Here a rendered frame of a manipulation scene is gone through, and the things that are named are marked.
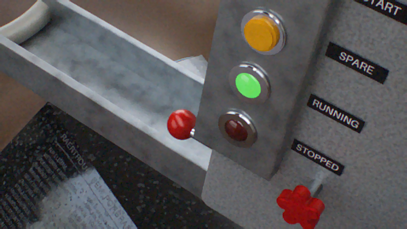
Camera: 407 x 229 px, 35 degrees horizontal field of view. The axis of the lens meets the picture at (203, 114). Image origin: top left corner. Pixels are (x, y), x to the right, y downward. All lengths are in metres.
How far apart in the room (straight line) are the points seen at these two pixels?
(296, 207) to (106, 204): 0.56
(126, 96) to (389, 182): 0.40
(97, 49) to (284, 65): 0.45
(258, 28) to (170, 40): 2.16
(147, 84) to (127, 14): 1.89
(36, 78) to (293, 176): 0.37
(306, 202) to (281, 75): 0.11
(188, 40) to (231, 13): 2.15
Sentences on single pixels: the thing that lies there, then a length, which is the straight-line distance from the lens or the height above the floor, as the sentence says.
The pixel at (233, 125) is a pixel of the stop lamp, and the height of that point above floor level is 1.26.
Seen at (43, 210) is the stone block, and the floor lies 0.72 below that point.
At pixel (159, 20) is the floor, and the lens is 2.71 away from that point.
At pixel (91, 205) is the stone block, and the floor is 0.77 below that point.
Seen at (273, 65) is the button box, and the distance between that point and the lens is 0.48.
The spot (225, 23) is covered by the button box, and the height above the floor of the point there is 1.34.
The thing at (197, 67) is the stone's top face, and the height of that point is 0.80.
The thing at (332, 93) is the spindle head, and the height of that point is 1.32.
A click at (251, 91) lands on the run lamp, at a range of 0.50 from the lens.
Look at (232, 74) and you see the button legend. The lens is 0.50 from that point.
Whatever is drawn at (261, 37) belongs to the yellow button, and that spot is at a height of 1.35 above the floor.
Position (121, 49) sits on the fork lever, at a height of 1.09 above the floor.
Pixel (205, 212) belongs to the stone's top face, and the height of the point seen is 0.80.
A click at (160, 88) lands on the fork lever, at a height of 1.06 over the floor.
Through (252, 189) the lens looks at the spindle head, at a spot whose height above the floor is 1.17.
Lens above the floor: 1.63
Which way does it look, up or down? 44 degrees down
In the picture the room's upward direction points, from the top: 12 degrees clockwise
